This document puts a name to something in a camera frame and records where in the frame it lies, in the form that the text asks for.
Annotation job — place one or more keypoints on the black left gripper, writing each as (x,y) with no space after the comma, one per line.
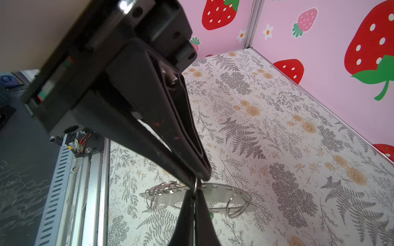
(130,34)

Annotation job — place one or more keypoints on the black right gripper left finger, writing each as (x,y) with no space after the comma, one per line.
(184,230)

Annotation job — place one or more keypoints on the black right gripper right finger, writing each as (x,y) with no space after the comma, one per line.
(204,231)

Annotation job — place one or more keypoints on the metal key holder plate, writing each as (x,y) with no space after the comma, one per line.
(219,198)

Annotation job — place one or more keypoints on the silver split keyring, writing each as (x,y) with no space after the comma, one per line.
(196,186)

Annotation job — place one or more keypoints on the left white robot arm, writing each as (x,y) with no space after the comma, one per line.
(32,30)

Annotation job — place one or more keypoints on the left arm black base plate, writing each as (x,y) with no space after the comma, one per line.
(81,144)

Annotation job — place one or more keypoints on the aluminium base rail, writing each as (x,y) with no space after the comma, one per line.
(87,217)

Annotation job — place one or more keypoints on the aluminium corner frame post right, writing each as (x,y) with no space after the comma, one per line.
(256,11)

